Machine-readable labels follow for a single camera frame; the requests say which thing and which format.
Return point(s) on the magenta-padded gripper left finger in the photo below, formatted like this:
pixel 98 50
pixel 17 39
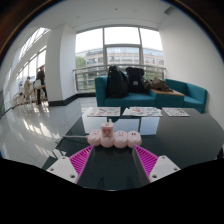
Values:
pixel 63 168

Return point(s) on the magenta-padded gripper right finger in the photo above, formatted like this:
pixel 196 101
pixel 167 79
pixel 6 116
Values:
pixel 161 168

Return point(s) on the pink charger block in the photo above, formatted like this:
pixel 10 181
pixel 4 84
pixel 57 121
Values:
pixel 107 130

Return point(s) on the pink power strip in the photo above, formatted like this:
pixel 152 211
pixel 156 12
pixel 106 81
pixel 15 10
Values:
pixel 120 139

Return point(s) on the colourful sticker sheet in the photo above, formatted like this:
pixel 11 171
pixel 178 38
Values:
pixel 175 112
pixel 145 111
pixel 104 112

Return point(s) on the teal sofa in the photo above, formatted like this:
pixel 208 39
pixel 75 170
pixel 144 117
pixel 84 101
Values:
pixel 133 99

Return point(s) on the wooden sofa table top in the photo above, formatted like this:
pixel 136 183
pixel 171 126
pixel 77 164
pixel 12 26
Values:
pixel 168 92

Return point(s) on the person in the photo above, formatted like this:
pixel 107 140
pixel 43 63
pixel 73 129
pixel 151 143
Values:
pixel 41 78
pixel 27 86

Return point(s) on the black backpack with label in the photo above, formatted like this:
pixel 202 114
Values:
pixel 135 80

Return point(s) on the large black backpack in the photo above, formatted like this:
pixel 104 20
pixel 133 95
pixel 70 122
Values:
pixel 116 83

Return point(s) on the metal window railing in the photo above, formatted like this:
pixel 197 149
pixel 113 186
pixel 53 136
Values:
pixel 90 68

